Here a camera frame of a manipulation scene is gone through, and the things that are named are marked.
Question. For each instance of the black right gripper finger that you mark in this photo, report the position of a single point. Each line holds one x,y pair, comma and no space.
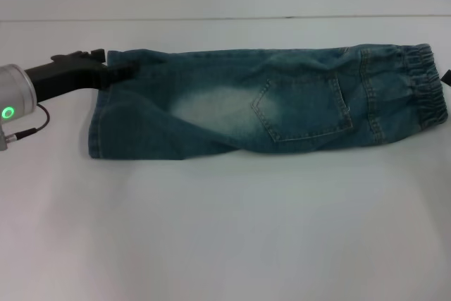
447,78

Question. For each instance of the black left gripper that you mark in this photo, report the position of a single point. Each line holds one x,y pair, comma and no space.
67,72

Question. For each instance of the blue denim shorts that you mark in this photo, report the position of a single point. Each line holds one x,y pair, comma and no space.
267,103

